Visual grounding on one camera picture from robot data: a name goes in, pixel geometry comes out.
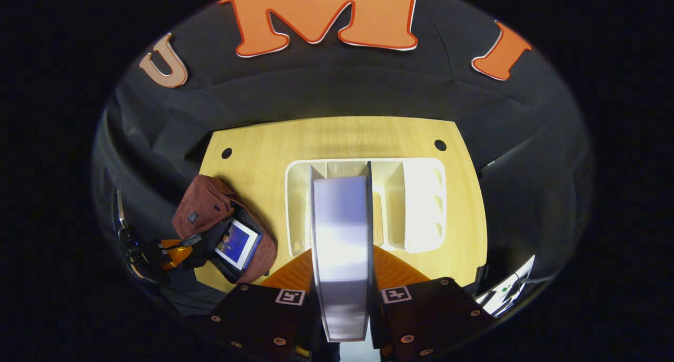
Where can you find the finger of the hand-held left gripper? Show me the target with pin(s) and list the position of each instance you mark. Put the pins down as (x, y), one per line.
(171, 259)
(179, 243)

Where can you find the white cover book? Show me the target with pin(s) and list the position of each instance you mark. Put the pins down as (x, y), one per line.
(342, 235)

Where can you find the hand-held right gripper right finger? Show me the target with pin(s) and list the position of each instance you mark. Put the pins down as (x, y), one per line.
(426, 320)

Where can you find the maroon schoolbag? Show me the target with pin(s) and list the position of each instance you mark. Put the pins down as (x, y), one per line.
(205, 204)

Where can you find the blue cover book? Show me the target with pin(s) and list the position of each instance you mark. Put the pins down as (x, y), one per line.
(234, 243)

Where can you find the white bookshelf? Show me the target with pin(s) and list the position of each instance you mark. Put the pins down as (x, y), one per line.
(416, 209)

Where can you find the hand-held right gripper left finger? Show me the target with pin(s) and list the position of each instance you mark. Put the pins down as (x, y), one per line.
(263, 320)

